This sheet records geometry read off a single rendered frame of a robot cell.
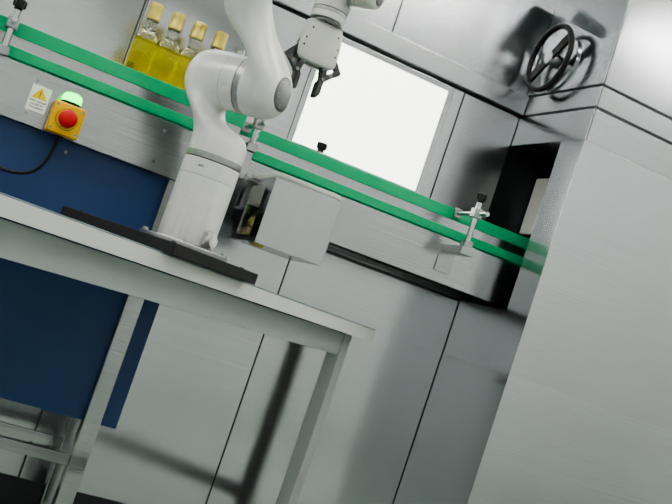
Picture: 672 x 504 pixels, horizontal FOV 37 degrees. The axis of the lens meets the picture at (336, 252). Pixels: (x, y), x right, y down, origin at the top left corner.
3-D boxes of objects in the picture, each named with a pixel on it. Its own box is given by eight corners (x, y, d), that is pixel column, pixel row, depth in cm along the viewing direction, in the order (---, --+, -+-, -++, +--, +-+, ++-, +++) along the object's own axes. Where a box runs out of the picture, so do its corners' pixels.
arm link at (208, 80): (223, 163, 201) (262, 52, 203) (149, 141, 208) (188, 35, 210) (249, 178, 212) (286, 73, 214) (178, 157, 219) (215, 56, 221)
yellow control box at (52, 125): (72, 143, 225) (83, 113, 226) (76, 142, 218) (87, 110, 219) (41, 132, 223) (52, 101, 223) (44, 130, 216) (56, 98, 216)
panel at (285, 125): (413, 198, 291) (450, 89, 294) (418, 198, 289) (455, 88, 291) (119, 78, 259) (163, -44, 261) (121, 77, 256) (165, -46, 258)
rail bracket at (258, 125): (242, 155, 252) (258, 108, 253) (262, 152, 236) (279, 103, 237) (231, 150, 251) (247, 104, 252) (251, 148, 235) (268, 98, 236)
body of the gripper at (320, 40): (340, 31, 241) (325, 74, 240) (302, 14, 237) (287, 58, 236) (352, 26, 234) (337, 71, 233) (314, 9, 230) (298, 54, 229)
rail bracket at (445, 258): (444, 274, 275) (470, 197, 276) (475, 279, 259) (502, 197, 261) (430, 268, 273) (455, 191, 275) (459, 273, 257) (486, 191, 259)
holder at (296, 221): (283, 258, 255) (302, 201, 256) (321, 266, 230) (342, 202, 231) (221, 236, 249) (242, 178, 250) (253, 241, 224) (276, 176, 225)
